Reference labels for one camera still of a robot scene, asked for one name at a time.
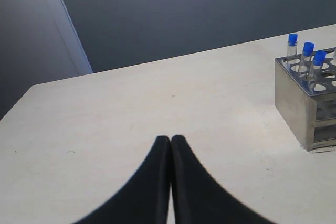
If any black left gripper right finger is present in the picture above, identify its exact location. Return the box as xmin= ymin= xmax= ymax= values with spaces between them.
xmin=171 ymin=135 xmax=271 ymax=223

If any stainless steel test tube rack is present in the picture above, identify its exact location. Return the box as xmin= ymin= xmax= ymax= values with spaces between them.
xmin=275 ymin=48 xmax=335 ymax=151

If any blue capped test tube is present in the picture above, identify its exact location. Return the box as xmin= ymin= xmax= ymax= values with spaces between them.
xmin=306 ymin=50 xmax=327 ymax=91
xmin=298 ymin=42 xmax=315 ymax=75
xmin=287 ymin=34 xmax=298 ymax=63

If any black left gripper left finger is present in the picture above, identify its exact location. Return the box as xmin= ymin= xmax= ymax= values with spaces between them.
xmin=77 ymin=136 xmax=171 ymax=223

